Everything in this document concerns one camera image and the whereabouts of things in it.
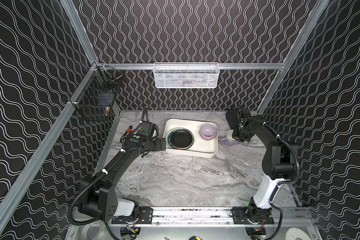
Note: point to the white tape roll right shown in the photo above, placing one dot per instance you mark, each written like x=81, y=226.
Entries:
x=296, y=234

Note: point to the black zipper case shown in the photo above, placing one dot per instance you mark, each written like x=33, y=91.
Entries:
x=234, y=118

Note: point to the black wire basket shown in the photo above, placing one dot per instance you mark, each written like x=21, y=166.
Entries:
x=96, y=102

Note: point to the orange black pliers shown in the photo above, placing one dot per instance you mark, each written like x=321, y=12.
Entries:
x=130, y=128

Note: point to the tape roll left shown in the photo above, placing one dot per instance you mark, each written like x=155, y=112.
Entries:
x=91, y=231

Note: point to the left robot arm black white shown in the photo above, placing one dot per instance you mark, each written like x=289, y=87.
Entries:
x=97, y=200

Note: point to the white wire mesh basket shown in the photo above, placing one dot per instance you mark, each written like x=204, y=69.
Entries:
x=183, y=75

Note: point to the small teal patterned plate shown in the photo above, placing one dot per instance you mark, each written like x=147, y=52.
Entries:
x=168, y=139

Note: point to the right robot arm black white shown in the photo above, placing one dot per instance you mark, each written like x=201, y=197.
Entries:
x=280, y=163

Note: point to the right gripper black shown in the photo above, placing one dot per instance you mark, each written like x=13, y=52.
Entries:
x=244, y=133

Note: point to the lavender mug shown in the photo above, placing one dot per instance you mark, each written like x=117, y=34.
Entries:
x=228, y=140

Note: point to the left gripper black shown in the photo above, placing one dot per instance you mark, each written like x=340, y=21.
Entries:
x=160, y=144

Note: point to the cream plastic bin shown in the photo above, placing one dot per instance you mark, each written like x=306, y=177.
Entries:
x=200, y=148

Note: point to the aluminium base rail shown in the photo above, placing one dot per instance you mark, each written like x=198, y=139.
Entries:
x=214, y=217

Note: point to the lavender bowl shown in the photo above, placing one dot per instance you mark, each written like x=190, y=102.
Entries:
x=208, y=131

